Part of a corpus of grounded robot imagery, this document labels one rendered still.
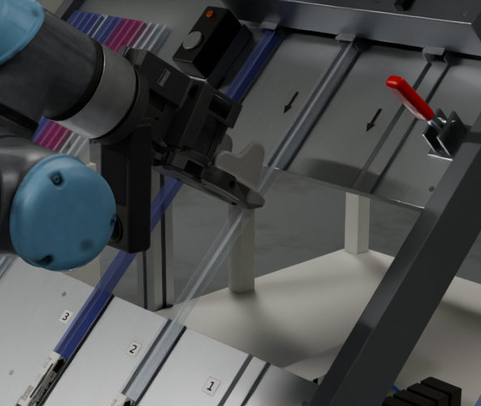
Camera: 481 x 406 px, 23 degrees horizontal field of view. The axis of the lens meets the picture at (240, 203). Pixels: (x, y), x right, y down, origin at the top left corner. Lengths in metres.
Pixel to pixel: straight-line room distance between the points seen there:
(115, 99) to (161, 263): 0.81
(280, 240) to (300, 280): 2.13
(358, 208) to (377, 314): 1.01
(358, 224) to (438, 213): 0.98
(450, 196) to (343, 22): 0.25
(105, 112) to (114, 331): 0.28
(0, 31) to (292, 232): 3.25
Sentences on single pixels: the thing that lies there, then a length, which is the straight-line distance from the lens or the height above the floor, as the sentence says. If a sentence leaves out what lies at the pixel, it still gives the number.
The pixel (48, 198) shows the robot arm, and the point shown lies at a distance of 0.76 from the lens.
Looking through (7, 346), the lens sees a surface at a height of 0.79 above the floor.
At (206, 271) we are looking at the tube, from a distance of 1.10.
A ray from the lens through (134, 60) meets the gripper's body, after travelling 1.01.
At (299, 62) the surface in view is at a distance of 1.23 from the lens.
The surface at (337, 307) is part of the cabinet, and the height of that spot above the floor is 0.62.
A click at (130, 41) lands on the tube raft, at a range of 1.40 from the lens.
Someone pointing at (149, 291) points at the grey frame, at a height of 0.65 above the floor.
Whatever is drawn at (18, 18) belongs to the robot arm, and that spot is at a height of 1.16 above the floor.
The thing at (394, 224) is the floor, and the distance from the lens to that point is 4.21.
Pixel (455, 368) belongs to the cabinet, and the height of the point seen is 0.62.
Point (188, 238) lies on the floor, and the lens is 4.02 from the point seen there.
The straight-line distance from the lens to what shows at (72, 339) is 1.17.
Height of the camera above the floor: 1.28
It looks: 17 degrees down
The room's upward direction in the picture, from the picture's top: straight up
